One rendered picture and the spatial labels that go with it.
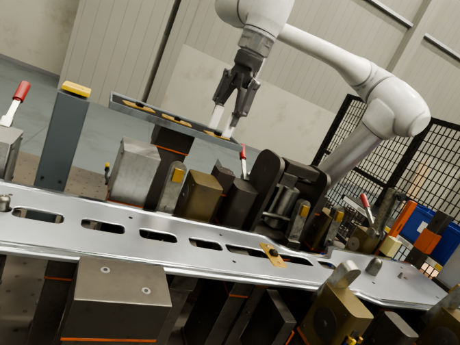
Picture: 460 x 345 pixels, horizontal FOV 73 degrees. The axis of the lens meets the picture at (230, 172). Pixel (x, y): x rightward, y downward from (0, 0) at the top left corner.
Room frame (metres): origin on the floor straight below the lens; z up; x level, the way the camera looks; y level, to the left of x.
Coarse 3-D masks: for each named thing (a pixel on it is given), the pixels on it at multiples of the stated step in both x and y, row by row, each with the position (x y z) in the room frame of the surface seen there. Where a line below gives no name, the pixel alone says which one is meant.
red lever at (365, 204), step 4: (360, 196) 1.10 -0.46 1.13; (364, 196) 1.09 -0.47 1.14; (364, 200) 1.08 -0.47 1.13; (364, 204) 1.07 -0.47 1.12; (368, 204) 1.07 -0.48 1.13; (364, 208) 1.06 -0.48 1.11; (368, 208) 1.06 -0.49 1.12; (368, 212) 1.04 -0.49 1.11; (368, 216) 1.04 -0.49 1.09; (372, 216) 1.04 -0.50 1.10; (368, 220) 1.03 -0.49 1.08; (372, 220) 1.02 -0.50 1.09; (372, 224) 1.01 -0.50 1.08
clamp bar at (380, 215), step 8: (392, 192) 1.00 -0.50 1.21; (400, 192) 1.01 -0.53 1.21; (384, 200) 1.01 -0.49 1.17; (392, 200) 1.01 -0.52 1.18; (400, 200) 0.98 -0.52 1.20; (384, 208) 0.99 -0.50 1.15; (392, 208) 1.00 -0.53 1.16; (376, 216) 1.00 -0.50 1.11; (384, 216) 1.00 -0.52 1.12; (376, 224) 0.99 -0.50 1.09; (384, 224) 1.00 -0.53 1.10; (376, 232) 0.98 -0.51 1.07
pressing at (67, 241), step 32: (0, 192) 0.46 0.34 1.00; (32, 192) 0.50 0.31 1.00; (64, 192) 0.53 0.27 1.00; (0, 224) 0.39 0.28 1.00; (32, 224) 0.42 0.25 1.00; (64, 224) 0.45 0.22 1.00; (128, 224) 0.53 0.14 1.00; (160, 224) 0.58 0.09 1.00; (192, 224) 0.64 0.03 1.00; (32, 256) 0.37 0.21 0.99; (64, 256) 0.39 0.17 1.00; (96, 256) 0.41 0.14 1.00; (128, 256) 0.44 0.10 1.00; (160, 256) 0.48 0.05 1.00; (192, 256) 0.52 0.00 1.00; (224, 256) 0.57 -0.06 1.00; (320, 256) 0.76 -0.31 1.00; (352, 256) 0.87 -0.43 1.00; (352, 288) 0.68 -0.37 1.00; (384, 288) 0.75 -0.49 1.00; (416, 288) 0.84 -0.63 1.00
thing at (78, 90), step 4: (64, 84) 0.70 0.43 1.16; (68, 84) 0.72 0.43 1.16; (72, 84) 0.73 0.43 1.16; (76, 84) 0.75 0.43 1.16; (64, 88) 0.70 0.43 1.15; (68, 88) 0.71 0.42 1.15; (72, 88) 0.71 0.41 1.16; (76, 88) 0.71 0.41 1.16; (80, 88) 0.73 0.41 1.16; (84, 88) 0.75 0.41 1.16; (88, 88) 0.77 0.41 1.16; (72, 92) 0.73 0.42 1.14; (76, 92) 0.71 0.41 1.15; (80, 92) 0.72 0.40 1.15; (84, 92) 0.72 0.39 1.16; (88, 92) 0.73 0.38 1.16; (80, 96) 0.74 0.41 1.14; (84, 96) 0.72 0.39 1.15; (88, 96) 0.73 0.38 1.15
